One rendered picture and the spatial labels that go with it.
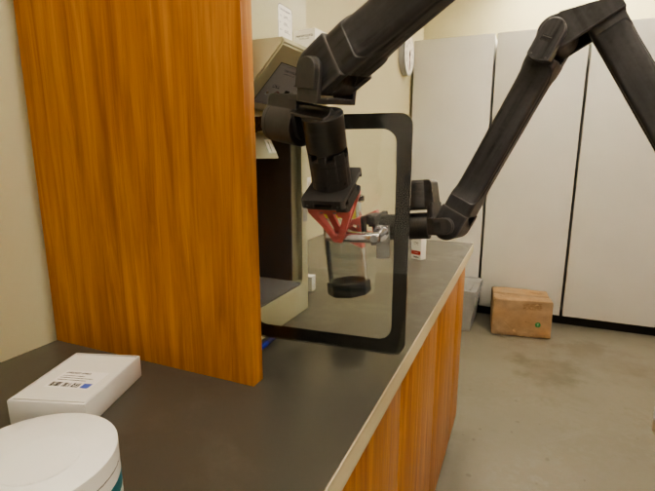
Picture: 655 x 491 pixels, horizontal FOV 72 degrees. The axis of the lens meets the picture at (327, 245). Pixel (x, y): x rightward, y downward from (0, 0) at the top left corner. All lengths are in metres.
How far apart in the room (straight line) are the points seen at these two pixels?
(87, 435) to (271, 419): 0.32
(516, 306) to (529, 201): 0.82
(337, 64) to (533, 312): 3.16
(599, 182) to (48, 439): 3.66
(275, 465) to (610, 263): 3.49
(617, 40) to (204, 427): 0.88
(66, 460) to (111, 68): 0.64
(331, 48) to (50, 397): 0.63
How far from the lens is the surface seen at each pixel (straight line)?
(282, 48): 0.80
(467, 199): 0.93
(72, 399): 0.78
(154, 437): 0.73
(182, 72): 0.79
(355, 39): 0.58
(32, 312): 1.13
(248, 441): 0.69
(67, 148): 0.99
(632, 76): 0.91
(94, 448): 0.46
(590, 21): 0.92
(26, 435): 0.50
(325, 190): 0.64
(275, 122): 0.66
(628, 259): 3.93
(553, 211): 3.82
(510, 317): 3.61
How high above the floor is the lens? 1.33
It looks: 12 degrees down
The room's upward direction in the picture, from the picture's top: straight up
